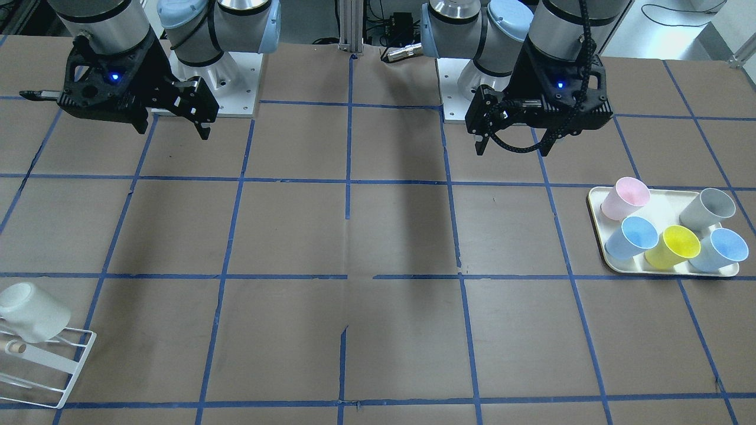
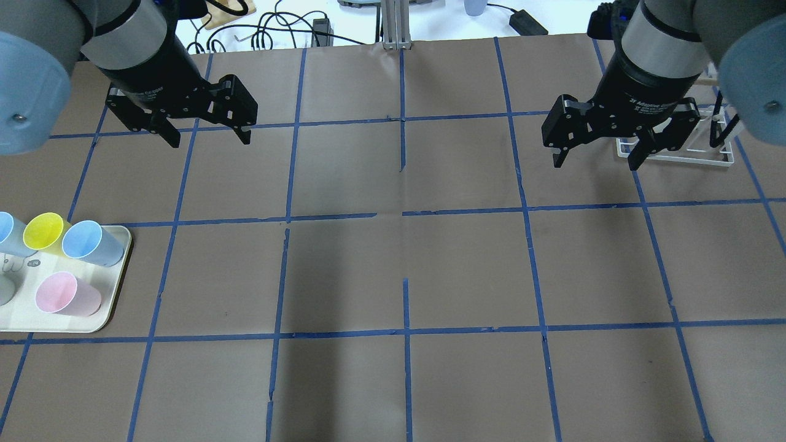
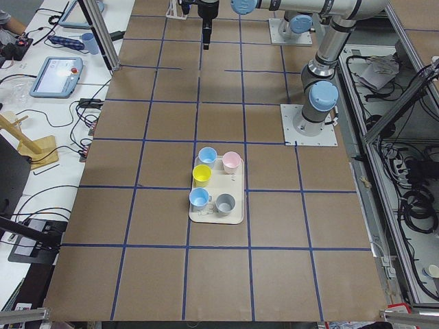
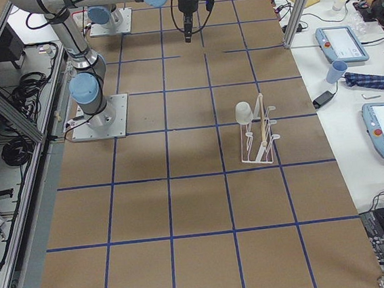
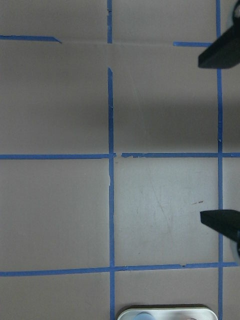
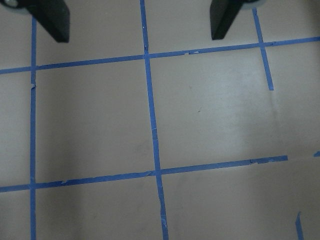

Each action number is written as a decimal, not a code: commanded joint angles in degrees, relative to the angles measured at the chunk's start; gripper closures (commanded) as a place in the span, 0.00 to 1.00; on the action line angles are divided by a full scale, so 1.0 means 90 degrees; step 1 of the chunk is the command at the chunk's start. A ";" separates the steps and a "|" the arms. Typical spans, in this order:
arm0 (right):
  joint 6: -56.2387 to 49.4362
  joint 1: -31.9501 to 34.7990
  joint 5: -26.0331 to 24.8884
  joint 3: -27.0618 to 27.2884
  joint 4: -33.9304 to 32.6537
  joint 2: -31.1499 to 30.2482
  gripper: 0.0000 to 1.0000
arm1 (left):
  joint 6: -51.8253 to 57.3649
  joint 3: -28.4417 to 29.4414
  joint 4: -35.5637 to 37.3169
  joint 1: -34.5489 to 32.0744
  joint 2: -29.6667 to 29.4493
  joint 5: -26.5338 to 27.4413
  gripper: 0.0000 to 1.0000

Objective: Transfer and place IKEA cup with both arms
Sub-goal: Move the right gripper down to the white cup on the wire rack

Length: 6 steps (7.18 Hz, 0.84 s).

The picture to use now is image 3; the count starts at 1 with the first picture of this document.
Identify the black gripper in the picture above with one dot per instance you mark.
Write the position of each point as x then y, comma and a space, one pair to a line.
208, 10

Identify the pink plastic cup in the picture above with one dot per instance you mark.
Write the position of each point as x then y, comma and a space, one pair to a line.
231, 162

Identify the blue cup on desk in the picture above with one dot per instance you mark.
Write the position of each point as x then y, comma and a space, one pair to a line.
90, 43

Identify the near teach pendant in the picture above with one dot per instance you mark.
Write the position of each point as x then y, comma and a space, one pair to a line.
57, 77

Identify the light blue cup rear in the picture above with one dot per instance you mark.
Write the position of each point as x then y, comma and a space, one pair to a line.
207, 156

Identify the blue plaid folded umbrella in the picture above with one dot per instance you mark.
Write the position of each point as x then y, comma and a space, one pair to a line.
67, 42

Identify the far teach pendant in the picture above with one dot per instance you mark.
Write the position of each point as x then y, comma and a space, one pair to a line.
74, 17

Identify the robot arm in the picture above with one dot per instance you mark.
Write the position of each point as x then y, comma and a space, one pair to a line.
321, 94
294, 28

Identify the aluminium frame post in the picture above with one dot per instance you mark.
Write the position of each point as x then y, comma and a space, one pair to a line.
98, 27

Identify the white wire cup rack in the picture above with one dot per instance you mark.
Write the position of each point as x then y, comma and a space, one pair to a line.
174, 11

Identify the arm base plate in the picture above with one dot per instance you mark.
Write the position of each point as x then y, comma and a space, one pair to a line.
299, 132
274, 35

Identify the teach pendant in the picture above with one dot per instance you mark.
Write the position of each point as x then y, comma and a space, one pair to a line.
74, 17
57, 77

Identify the grey plastic cup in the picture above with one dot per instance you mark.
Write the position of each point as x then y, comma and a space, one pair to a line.
225, 204

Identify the person at desk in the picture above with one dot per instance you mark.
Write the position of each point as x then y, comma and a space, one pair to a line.
10, 28

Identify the light blue cup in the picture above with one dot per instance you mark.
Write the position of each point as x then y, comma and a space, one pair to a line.
207, 156
199, 198

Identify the yellow plastic cup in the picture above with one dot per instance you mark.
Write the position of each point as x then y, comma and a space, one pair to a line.
201, 175

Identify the black power adapter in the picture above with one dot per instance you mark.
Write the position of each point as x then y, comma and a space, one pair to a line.
117, 35

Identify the wooden stand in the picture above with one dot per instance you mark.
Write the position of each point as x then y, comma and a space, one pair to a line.
42, 151

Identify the light blue cup front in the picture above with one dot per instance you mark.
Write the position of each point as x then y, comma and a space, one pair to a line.
199, 198

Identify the beige plastic tray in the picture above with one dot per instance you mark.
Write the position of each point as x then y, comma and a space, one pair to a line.
222, 182

